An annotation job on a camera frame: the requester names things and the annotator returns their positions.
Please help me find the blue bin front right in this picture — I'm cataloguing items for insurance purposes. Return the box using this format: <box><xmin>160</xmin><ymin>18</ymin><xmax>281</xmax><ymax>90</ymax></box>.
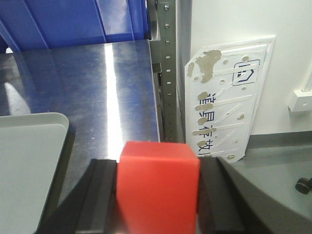
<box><xmin>0</xmin><ymin>0</ymin><xmax>150</xmax><ymax>53</ymax></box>

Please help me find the grey plastic tray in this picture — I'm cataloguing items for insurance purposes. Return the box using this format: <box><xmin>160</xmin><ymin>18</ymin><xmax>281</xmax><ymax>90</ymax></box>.
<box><xmin>0</xmin><ymin>113</ymin><xmax>69</xmax><ymax>234</ymax></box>

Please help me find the white torn sign board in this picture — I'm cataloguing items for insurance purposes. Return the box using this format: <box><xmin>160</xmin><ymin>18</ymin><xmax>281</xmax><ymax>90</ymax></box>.
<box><xmin>184</xmin><ymin>36</ymin><xmax>275</xmax><ymax>163</ymax></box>

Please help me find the red cube block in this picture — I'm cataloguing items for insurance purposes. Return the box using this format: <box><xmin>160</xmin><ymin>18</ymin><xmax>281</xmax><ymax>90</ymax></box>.
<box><xmin>117</xmin><ymin>141</ymin><xmax>200</xmax><ymax>234</ymax></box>

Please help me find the black caster wheel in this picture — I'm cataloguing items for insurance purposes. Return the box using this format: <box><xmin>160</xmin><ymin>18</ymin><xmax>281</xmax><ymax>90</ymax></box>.
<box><xmin>295</xmin><ymin>177</ymin><xmax>312</xmax><ymax>195</ymax></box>

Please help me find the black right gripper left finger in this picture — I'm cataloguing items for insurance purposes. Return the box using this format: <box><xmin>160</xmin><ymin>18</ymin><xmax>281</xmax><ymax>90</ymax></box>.
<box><xmin>36</xmin><ymin>159</ymin><xmax>117</xmax><ymax>234</ymax></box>

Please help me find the grey perforated shelf upright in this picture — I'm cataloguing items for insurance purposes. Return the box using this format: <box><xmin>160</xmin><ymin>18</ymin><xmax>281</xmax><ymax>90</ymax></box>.
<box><xmin>153</xmin><ymin>0</ymin><xmax>178</xmax><ymax>142</ymax></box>

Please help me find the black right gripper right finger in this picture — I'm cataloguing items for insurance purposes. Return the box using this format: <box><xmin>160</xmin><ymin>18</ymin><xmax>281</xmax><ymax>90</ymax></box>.
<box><xmin>196</xmin><ymin>157</ymin><xmax>312</xmax><ymax>234</ymax></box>

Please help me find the white wall fixture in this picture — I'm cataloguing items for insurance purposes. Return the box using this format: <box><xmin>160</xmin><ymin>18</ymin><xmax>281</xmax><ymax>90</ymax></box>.
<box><xmin>288</xmin><ymin>90</ymin><xmax>312</xmax><ymax>112</ymax></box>

